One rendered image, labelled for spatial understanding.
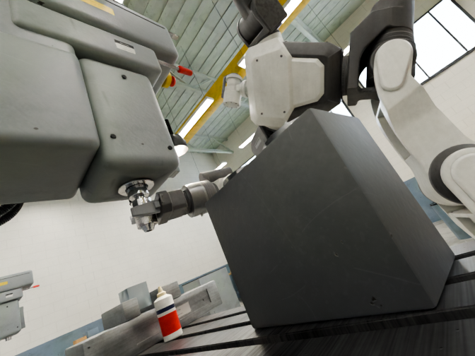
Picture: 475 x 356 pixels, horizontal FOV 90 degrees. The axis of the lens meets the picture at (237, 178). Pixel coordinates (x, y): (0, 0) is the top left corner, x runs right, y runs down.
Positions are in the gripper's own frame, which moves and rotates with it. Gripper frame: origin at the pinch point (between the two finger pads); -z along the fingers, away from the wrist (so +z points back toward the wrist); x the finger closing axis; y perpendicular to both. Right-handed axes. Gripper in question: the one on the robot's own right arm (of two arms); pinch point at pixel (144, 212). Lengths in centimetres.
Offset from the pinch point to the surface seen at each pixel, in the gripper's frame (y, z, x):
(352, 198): 18.3, 9.4, 44.6
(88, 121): -16.2, -7.1, 15.1
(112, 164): -8.2, -4.8, 10.9
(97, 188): -7.9, -8.2, 2.2
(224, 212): 12.3, 5.8, 28.1
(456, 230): 114, 450, -146
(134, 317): 20.6, -7.1, -8.0
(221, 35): -492, 339, -271
